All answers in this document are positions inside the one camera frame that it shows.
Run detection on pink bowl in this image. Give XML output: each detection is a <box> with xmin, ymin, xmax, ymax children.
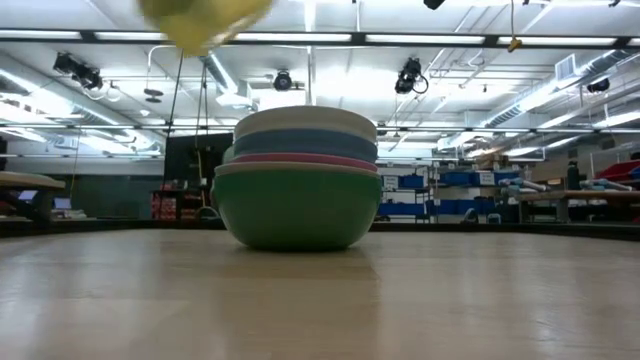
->
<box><xmin>231</xmin><ymin>151</ymin><xmax>380</xmax><ymax>174</ymax></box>

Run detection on blue bowl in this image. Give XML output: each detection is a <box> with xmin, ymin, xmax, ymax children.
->
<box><xmin>232</xmin><ymin>127</ymin><xmax>379</xmax><ymax>164</ymax></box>

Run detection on cream white bowl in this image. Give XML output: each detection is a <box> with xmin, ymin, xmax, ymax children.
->
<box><xmin>233</xmin><ymin>104</ymin><xmax>378</xmax><ymax>145</ymax></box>

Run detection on yellow bowl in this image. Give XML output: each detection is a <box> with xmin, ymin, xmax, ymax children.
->
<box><xmin>136</xmin><ymin>0</ymin><xmax>276</xmax><ymax>58</ymax></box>

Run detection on blue storage bin shelf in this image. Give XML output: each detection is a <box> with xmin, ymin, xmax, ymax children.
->
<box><xmin>378</xmin><ymin>169</ymin><xmax>522</xmax><ymax>224</ymax></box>

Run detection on green bowl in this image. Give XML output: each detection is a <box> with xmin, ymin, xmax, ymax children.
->
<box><xmin>211</xmin><ymin>168</ymin><xmax>384</xmax><ymax>253</ymax></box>

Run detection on black standing panel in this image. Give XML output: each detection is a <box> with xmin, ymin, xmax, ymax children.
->
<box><xmin>161</xmin><ymin>131</ymin><xmax>235</xmax><ymax>222</ymax></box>

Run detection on red storage boxes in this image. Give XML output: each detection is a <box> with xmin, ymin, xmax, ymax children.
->
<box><xmin>150</xmin><ymin>191</ymin><xmax>197</xmax><ymax>222</ymax></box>

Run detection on dark bottle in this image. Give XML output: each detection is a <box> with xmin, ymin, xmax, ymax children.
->
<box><xmin>566</xmin><ymin>159</ymin><xmax>582</xmax><ymax>192</ymax></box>

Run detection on wooden workbench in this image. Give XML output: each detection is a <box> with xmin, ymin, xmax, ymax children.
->
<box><xmin>516</xmin><ymin>188</ymin><xmax>640</xmax><ymax>224</ymax></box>

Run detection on wooden side table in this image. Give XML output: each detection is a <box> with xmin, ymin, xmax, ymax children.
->
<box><xmin>0</xmin><ymin>170</ymin><xmax>67</xmax><ymax>224</ymax></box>

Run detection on red cloth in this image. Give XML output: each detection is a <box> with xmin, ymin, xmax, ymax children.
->
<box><xmin>593</xmin><ymin>158</ymin><xmax>640</xmax><ymax>182</ymax></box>

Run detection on black ceiling-mounted camera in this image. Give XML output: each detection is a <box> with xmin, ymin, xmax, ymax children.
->
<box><xmin>272</xmin><ymin>69</ymin><xmax>294</xmax><ymax>93</ymax></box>
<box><xmin>393</xmin><ymin>56</ymin><xmax>430</xmax><ymax>96</ymax></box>
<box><xmin>52</xmin><ymin>51</ymin><xmax>105</xmax><ymax>92</ymax></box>
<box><xmin>586</xmin><ymin>76</ymin><xmax>612</xmax><ymax>95</ymax></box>

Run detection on black overhead frame bar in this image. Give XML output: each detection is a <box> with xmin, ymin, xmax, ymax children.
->
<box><xmin>0</xmin><ymin>27</ymin><xmax>640</xmax><ymax>50</ymax></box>

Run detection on yellow hanging connector with cable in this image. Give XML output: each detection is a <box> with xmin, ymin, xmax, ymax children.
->
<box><xmin>506</xmin><ymin>0</ymin><xmax>524</xmax><ymax>54</ymax></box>

